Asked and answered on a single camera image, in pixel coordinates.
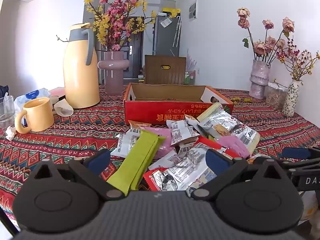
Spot dark entrance door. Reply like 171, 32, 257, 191
126, 16, 145, 85

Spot fallen yellow petals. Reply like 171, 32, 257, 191
230, 96, 254, 103

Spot wet wipes pack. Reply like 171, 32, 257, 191
14, 88, 52, 110

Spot wooden chair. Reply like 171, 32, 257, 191
144, 55, 187, 85

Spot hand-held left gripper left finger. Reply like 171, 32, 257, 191
32, 149, 126, 202

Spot clear glass cup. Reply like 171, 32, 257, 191
0, 95, 16, 130

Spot pink textured vase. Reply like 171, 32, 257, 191
249, 60, 272, 100

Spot red silver snack packet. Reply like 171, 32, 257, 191
143, 167, 193, 192

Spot grey refrigerator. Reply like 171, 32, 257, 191
152, 15, 180, 58

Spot yellow ceramic mug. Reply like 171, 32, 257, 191
14, 97, 55, 133

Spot pink snack packet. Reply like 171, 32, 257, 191
141, 127, 177, 157
220, 135, 250, 157

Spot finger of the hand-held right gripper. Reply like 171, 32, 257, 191
277, 146, 320, 170

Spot dried pink roses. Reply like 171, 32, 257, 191
237, 7, 295, 64

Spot pink ring-shaped vase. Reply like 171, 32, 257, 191
97, 51, 130, 96

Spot pile of mixed snack packets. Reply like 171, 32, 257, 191
110, 120, 250, 198

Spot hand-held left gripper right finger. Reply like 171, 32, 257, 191
185, 149, 288, 202

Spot red cardboard box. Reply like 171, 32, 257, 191
124, 82, 234, 125

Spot crumpled paper cup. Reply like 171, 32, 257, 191
54, 99, 74, 117

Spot berry and yellow twigs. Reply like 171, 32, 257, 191
276, 37, 320, 82

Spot small floral vase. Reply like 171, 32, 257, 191
282, 79, 300, 117

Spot glass jar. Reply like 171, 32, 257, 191
265, 82, 288, 110

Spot patterned red tablecloth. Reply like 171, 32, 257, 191
0, 84, 320, 220

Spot green snack bar packet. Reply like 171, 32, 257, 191
106, 129, 166, 197

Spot yellow thermos jug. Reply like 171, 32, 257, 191
62, 22, 101, 109

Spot pink and yellow blossom branches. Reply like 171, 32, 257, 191
56, 0, 182, 53

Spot white umbrella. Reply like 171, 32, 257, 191
172, 16, 182, 48

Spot stack of cream-edged packets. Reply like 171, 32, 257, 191
197, 102, 261, 154

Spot white tissue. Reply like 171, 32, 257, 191
5, 125, 17, 141

